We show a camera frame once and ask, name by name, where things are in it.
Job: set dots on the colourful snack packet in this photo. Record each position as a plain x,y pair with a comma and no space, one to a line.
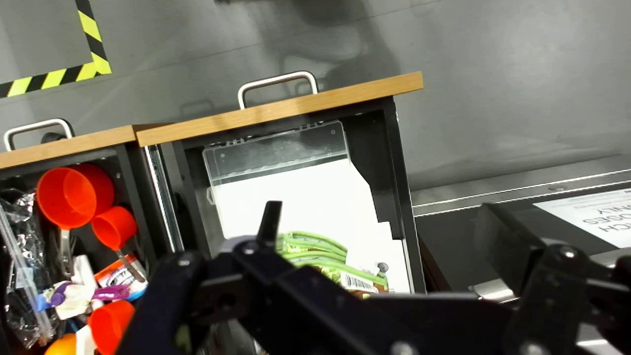
121,276

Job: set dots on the stainless gas stove range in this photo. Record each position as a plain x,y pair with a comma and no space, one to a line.
474,193

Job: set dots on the yellow black hazard tape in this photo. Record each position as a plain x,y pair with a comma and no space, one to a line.
91,61

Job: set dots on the white liner sheet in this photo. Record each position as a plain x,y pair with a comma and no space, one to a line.
308,197

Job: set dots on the orange plastic ball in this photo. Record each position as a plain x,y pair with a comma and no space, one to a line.
62,345

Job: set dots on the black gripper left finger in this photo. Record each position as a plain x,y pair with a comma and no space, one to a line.
218,295

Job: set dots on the wooden drawer with white liner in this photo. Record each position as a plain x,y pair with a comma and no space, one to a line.
277,110

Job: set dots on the clear plastic sheet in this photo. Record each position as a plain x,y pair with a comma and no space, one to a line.
277,149

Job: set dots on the artichoke print oven mitt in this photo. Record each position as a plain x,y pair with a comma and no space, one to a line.
308,246

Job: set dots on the wooden drawer with toys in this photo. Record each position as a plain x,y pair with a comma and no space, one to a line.
66,144

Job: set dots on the white purple toy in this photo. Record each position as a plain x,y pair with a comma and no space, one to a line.
72,295

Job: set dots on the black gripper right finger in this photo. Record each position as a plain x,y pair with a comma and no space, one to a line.
572,301

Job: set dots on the medium red measuring cup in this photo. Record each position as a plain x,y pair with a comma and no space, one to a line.
113,226

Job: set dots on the large red measuring cup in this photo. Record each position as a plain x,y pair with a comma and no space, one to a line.
66,197

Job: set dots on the green patterned oven mitt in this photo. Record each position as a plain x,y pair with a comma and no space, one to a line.
358,278

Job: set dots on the white plastic cup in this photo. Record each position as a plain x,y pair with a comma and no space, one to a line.
83,339

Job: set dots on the small red measuring cup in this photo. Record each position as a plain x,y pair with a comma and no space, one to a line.
109,325

